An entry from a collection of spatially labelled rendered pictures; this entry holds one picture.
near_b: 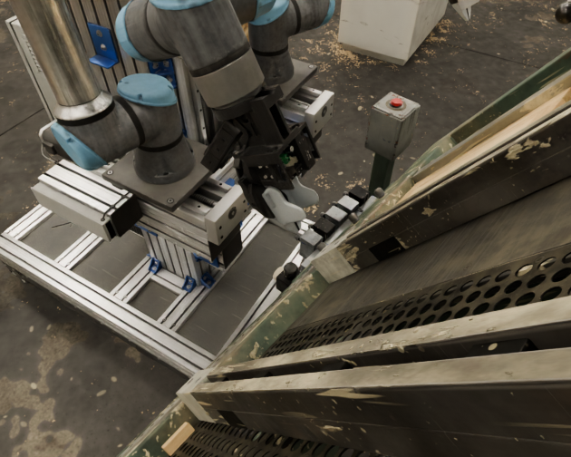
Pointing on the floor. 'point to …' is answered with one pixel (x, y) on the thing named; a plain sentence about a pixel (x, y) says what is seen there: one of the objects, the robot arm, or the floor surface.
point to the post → (381, 173)
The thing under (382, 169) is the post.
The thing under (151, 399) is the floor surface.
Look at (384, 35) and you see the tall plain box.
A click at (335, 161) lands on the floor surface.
